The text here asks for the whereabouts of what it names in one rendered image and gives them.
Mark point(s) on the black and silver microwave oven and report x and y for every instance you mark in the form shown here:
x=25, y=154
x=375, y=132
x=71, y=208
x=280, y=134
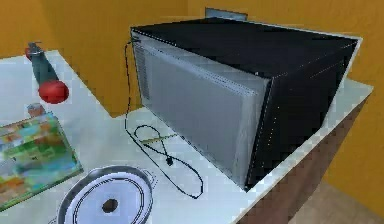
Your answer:
x=233, y=86

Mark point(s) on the white worktop cabinet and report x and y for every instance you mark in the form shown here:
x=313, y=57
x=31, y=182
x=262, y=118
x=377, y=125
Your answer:
x=100, y=133

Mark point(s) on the grey bottle with red cap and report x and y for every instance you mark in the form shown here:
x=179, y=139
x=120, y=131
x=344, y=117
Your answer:
x=45, y=71

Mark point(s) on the colourful green box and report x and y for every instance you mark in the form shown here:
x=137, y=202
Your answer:
x=33, y=150

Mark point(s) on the grey wall socket plate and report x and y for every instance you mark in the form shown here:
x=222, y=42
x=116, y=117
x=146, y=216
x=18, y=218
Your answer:
x=226, y=14

